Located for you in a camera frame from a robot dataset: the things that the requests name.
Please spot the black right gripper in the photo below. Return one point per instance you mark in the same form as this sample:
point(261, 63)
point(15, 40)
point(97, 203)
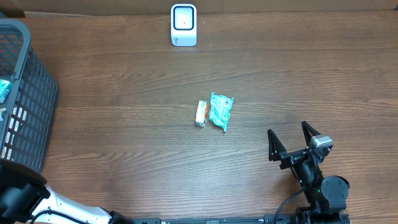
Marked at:
point(277, 149)

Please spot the green wet wipes pack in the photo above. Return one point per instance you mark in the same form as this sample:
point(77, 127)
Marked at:
point(220, 110)

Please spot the orange Kleenex tissue pack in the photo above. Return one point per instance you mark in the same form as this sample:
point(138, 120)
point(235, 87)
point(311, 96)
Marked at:
point(202, 113)

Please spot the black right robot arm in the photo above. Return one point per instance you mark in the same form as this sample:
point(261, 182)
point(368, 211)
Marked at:
point(326, 196)

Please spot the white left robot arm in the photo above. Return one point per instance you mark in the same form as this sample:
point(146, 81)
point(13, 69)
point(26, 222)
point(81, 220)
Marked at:
point(26, 197)

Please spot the white barcode scanner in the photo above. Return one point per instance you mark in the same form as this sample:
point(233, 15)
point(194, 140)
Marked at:
point(183, 25)

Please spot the dark grey plastic basket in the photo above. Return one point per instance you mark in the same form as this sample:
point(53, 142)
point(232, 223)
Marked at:
point(28, 113)

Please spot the teal packet in basket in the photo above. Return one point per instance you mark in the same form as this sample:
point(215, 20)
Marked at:
point(5, 89)

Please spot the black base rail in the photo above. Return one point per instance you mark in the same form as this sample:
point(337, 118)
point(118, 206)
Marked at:
point(217, 221)

